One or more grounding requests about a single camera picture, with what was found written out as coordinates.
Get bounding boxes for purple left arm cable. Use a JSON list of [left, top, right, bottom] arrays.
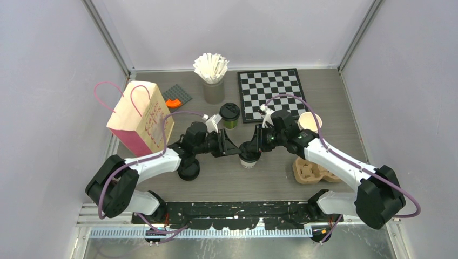
[[98, 111, 206, 244]]

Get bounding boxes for orange plastic piece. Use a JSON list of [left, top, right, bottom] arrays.
[[166, 99, 183, 109]]

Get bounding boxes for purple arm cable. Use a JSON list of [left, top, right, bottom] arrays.
[[98, 111, 206, 244], [264, 93, 421, 244]]

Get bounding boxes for green paper cup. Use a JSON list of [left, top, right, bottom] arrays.
[[223, 120, 238, 130]]

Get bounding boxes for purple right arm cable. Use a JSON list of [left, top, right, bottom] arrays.
[[264, 93, 421, 244]]

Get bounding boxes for white paper cup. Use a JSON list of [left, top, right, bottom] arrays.
[[240, 159, 257, 169]]

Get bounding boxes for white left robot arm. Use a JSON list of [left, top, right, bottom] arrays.
[[85, 122, 241, 223]]

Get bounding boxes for aluminium frame rail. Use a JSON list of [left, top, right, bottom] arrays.
[[75, 203, 401, 240]]

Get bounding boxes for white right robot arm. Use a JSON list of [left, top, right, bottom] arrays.
[[240, 110, 406, 229]]

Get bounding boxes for stack of paper cups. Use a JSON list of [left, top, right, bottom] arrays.
[[297, 112, 322, 133]]

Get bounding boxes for grey lego baseplate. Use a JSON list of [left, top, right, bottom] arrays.
[[162, 84, 192, 113]]

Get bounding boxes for black coffee cup lid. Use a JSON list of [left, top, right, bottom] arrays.
[[219, 103, 240, 121]]

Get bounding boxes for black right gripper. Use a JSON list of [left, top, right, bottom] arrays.
[[247, 124, 287, 152]]

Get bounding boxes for stack of black lids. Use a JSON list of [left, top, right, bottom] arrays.
[[177, 159, 200, 181]]

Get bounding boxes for white wrapped straws bundle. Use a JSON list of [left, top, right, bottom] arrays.
[[193, 53, 230, 85]]

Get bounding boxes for grey straw holder cup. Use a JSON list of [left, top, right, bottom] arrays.
[[203, 80, 225, 104]]

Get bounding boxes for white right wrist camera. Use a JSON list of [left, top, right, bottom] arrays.
[[260, 104, 274, 128]]

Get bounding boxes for brown pulp cup carrier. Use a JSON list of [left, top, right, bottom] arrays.
[[292, 158, 342, 185]]

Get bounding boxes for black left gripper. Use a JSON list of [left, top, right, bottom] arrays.
[[193, 129, 240, 158]]

